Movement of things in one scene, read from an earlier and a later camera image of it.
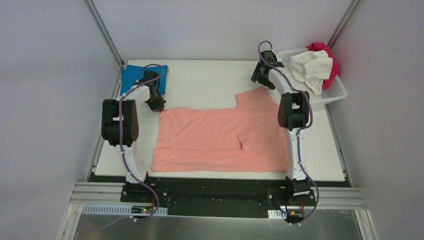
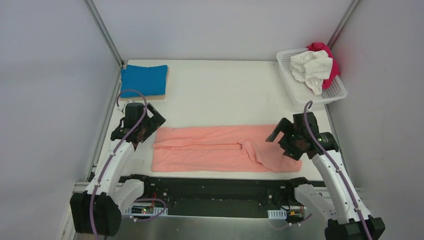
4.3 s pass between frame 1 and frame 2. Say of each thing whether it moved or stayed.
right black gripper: moved
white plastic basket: stayed
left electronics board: stayed
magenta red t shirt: stayed
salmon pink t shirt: moved
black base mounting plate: stayed
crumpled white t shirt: stayed
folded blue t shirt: stayed
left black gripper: moved
